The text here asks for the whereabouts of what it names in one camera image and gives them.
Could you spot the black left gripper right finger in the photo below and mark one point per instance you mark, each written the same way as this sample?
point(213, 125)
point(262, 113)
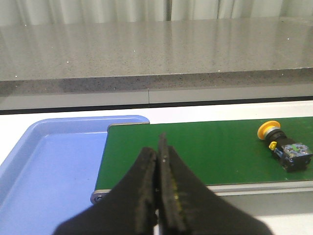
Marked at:
point(188, 207)

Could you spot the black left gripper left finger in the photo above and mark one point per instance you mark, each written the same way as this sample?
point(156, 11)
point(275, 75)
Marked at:
point(128, 209)

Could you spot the yellow push button switch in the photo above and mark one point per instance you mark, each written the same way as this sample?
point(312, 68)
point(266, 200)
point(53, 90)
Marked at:
point(292, 155)

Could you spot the green conveyor belt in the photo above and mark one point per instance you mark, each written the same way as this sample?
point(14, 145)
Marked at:
point(218, 152)

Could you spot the blue plastic tray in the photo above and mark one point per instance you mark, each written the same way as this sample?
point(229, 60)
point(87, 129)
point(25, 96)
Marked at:
point(50, 174)

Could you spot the grey stone counter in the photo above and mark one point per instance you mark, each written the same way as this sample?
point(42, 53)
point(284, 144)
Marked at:
point(155, 63)

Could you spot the white pleated curtain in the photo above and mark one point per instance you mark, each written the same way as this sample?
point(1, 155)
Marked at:
point(40, 12)

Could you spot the aluminium conveyor side rail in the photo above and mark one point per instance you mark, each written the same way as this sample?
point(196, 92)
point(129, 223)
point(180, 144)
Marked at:
point(233, 193)

